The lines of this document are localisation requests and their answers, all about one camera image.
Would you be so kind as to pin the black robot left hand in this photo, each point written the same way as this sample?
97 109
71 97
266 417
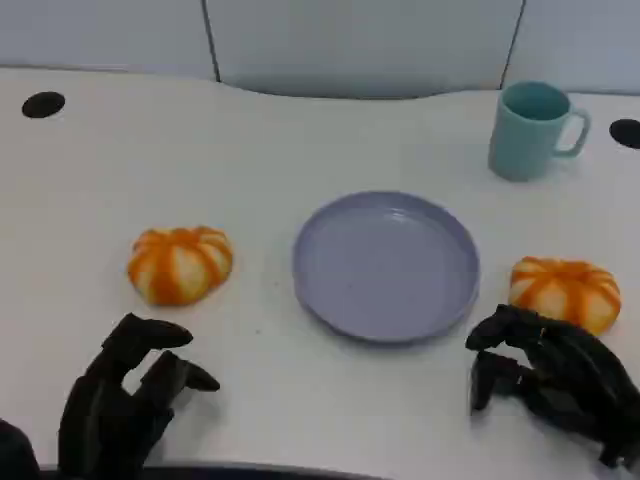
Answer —
100 415

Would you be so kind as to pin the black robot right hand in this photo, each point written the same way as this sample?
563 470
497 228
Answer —
575 380

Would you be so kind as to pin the orange white toy bread roll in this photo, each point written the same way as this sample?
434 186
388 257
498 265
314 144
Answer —
565 287
180 265

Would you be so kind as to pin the lilac plate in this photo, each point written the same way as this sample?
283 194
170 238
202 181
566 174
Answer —
385 270

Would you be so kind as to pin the pale green mug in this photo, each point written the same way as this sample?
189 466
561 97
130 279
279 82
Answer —
525 145

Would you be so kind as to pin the grey partition panel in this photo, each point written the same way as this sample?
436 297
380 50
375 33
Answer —
360 45

